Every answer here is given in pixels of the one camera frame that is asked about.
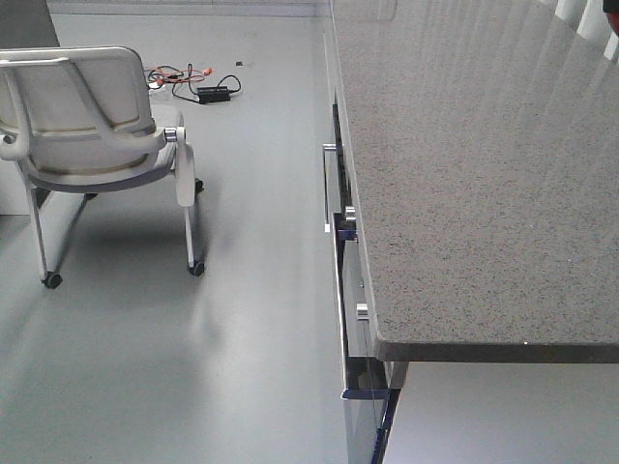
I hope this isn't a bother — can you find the red yellow apple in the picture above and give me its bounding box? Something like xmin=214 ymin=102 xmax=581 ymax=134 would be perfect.
xmin=604 ymin=1 xmax=619 ymax=35

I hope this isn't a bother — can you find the black power adapter box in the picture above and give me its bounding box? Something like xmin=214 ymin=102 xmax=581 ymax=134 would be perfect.
xmin=195 ymin=86 xmax=232 ymax=104

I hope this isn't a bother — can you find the grey stone counter cabinet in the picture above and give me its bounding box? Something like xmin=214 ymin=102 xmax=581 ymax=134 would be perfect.
xmin=330 ymin=1 xmax=618 ymax=463

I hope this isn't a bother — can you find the white mesh office chair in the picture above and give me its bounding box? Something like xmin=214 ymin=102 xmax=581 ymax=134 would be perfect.
xmin=1 ymin=45 xmax=204 ymax=289

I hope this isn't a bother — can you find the chrome upper drawer handle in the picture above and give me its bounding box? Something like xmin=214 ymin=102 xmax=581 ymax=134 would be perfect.
xmin=322 ymin=143 xmax=339 ymax=233

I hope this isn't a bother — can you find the chrome drawer handle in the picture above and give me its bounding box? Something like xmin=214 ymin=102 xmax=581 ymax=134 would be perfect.
xmin=322 ymin=143 xmax=339 ymax=233
xmin=355 ymin=303 xmax=369 ymax=321

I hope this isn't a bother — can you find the chrome lower drawer handle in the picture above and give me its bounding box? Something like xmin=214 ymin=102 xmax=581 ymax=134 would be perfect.
xmin=355 ymin=303 xmax=369 ymax=321

